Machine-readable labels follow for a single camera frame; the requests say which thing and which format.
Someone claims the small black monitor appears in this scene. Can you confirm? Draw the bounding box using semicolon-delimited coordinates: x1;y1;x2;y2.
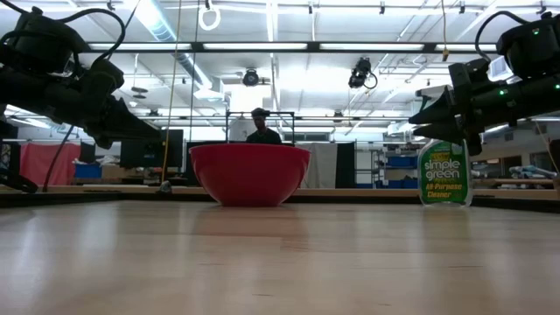
78;141;97;165

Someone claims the grey cloth panel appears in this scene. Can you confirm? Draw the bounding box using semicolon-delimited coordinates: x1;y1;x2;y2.
300;143;338;190

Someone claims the black aluminium table rail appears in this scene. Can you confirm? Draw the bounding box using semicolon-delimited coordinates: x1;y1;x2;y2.
0;192;560;214

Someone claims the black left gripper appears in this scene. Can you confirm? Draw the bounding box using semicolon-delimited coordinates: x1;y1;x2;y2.
78;59;161;150

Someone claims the silver ventilation duct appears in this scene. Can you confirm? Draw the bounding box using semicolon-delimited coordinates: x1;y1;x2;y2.
133;0;227;102

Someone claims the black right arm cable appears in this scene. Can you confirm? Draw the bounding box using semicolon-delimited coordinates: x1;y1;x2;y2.
474;10;531;63

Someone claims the black ceiling camera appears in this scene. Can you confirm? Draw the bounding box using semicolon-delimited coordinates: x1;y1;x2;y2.
347;56;379;90
241;67;261;88

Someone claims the person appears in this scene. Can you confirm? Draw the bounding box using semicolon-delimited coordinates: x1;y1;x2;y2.
245;107;284;145

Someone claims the black computer monitor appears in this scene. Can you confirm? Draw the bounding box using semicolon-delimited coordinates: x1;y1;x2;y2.
119;129;185;170

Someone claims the yellow hanging rope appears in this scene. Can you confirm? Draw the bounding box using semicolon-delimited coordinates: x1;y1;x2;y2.
157;0;184;194

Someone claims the black curtain panel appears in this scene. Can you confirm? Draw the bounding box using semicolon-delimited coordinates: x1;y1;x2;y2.
335;141;357;190

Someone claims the green label cleaner spray bottle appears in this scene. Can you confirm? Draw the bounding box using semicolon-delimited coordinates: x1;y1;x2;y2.
416;138;474;208

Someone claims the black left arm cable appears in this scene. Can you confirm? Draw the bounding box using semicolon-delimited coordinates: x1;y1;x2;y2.
0;124;76;194

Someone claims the blue storage bin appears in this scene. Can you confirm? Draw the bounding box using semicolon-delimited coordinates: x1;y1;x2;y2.
73;163;103;179

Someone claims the metal storage shelf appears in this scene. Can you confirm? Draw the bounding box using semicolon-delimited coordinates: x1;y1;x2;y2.
370;143;421;190

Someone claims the black overhead frame bar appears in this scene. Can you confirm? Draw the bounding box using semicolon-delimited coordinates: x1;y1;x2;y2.
85;41;500;54

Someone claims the red cloth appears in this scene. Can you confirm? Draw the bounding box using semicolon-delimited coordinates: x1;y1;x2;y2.
19;142;82;186

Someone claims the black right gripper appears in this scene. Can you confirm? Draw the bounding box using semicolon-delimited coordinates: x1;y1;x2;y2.
409;59;494;157

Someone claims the large red plastic bowl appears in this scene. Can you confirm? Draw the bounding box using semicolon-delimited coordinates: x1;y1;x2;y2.
188;143;312;208

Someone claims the black metal frame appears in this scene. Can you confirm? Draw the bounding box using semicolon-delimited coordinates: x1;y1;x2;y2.
225;110;296;145

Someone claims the light wooden table board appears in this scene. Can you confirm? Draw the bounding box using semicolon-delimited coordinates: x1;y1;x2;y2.
0;185;560;202

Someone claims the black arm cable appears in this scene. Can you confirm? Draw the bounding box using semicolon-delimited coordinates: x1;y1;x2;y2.
0;124;76;194
474;10;531;63

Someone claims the white hanging ring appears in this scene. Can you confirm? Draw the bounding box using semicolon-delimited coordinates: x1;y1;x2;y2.
197;3;222;32

